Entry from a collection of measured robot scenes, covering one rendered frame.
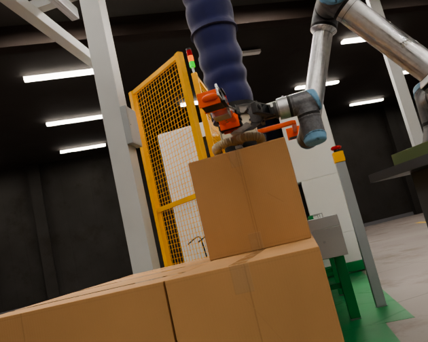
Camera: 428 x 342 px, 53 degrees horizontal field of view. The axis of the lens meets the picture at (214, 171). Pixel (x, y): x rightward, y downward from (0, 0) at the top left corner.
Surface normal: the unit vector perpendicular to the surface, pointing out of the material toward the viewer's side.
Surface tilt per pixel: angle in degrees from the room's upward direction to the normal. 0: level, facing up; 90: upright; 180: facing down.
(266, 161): 90
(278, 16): 90
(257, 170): 90
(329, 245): 90
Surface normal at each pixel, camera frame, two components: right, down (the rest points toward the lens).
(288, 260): -0.21, -0.11
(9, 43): 0.22, -0.22
